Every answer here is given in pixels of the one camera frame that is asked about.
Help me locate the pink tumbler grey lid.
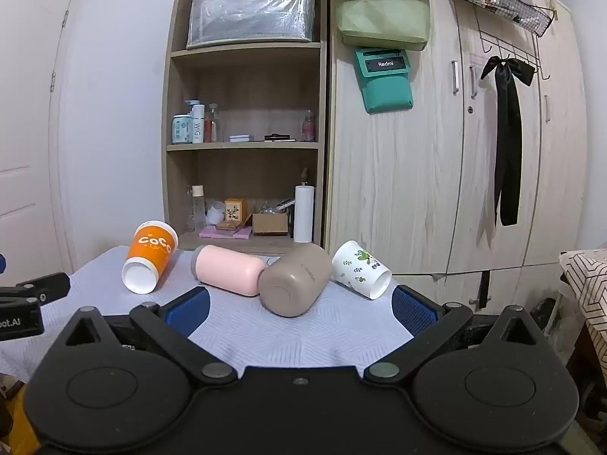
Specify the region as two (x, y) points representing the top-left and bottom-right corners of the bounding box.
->
(191, 245), (266, 297)

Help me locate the orange paper cup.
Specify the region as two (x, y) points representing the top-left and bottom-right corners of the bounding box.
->
(121, 220), (179, 295)

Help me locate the white patterned tablecloth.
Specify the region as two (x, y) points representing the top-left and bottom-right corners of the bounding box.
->
(1, 246), (412, 381)

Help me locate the white green-print mug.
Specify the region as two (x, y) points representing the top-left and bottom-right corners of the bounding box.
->
(332, 240), (392, 300)

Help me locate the pink flat box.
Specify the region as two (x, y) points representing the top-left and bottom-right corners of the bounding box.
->
(198, 226), (252, 240)

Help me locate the taupe tumbler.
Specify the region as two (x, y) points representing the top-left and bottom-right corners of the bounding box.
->
(258, 243), (332, 317)

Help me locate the clear bottle tan cap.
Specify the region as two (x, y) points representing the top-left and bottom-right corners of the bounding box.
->
(191, 185), (207, 234)

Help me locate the small wooden printed box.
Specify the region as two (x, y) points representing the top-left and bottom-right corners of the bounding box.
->
(224, 198), (248, 224)

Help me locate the small cardboard box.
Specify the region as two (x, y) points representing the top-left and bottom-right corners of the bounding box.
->
(252, 213), (289, 235)

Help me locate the wooden wardrobe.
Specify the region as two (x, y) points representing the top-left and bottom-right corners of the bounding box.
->
(324, 0), (588, 312)

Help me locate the geometric patterned cloth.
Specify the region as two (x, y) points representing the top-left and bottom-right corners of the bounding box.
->
(559, 249), (607, 378)

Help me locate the white paper towel roll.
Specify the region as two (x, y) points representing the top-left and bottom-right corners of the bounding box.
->
(293, 185), (315, 243)

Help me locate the wooden open shelf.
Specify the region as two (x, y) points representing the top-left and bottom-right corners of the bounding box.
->
(162, 0), (329, 249)

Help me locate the teal white canister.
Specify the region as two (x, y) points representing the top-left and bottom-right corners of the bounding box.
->
(171, 114), (192, 145)

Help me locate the red clear bottle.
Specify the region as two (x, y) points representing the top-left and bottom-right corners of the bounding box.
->
(204, 103), (218, 143)

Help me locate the white spray bottle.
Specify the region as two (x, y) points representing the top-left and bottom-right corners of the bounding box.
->
(186, 100), (205, 144)

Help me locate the small pink bottle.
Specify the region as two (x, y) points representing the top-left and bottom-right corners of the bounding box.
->
(302, 110), (316, 142)

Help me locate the teal hanging pouch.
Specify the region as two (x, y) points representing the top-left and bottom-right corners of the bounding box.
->
(354, 47), (414, 114)

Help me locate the black ribbon bow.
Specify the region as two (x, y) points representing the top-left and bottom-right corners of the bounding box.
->
(480, 55), (536, 227)

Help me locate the white door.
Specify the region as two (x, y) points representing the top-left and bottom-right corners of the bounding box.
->
(1, 0), (71, 286)

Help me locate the olive green pouch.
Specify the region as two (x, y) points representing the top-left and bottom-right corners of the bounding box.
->
(334, 0), (431, 52)

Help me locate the plastic-wrapped storage box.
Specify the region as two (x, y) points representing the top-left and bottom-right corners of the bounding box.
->
(186, 0), (315, 49)

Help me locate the black wire basket rack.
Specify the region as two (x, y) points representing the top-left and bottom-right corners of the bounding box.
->
(464, 0), (555, 81)

